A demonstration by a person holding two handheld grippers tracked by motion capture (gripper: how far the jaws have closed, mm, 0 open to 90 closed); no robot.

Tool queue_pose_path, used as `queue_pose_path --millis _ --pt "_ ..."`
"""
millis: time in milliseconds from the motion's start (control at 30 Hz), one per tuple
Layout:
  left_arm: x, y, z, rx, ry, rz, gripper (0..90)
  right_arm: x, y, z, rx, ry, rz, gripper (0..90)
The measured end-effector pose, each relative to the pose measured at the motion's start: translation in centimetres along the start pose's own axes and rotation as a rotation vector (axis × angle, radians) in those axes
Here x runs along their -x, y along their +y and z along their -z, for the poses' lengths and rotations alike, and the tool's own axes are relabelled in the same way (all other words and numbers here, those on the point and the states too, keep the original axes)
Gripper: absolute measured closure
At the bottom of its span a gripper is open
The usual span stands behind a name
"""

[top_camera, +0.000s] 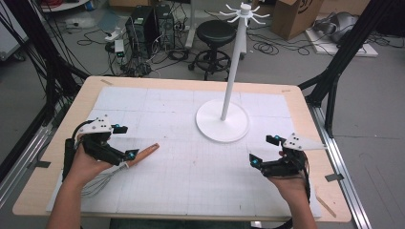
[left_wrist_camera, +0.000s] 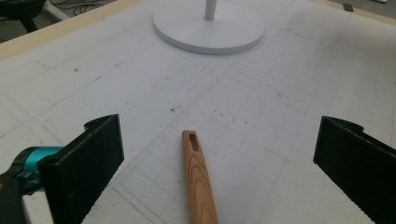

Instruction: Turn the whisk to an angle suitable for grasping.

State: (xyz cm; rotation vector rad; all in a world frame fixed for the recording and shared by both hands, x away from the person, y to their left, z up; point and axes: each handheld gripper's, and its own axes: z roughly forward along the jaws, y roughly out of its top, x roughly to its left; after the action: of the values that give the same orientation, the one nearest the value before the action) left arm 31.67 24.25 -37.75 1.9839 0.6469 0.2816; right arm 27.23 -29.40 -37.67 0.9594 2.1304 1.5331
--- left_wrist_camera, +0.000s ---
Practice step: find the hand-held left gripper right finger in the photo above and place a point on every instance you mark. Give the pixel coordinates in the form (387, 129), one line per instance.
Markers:
(358, 165)

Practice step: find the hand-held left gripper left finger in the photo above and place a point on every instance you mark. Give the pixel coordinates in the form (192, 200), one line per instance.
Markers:
(84, 169)

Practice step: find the black chair base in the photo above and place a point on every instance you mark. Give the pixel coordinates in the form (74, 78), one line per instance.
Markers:
(21, 12)

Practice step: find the white round lamp stand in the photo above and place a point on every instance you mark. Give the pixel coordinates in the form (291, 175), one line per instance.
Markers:
(208, 29)

